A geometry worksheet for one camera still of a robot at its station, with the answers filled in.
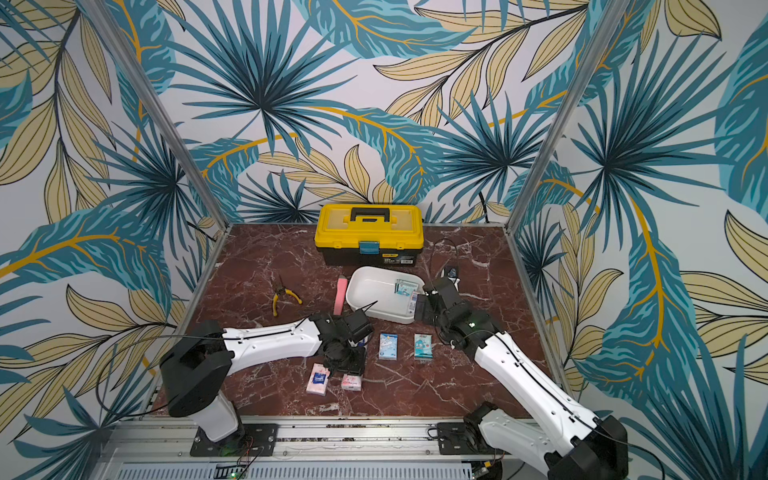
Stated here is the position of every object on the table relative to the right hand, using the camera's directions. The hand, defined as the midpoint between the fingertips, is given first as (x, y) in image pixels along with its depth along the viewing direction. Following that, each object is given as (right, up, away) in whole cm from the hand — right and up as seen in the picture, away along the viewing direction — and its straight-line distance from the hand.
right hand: (437, 303), depth 79 cm
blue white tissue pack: (-13, -14, +8) cm, 21 cm away
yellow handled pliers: (-49, +1, +21) cm, 53 cm away
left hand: (-22, -20, +2) cm, 30 cm away
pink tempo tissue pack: (-32, -21, +1) cm, 38 cm away
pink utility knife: (-29, 0, +20) cm, 35 cm away
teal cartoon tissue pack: (-3, -14, +8) cm, 17 cm away
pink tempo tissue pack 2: (-23, -21, -1) cm, 31 cm away
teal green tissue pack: (-7, +2, +18) cm, 20 cm away
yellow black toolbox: (-19, +19, +16) cm, 31 cm away
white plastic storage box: (-19, +2, +22) cm, 30 cm away
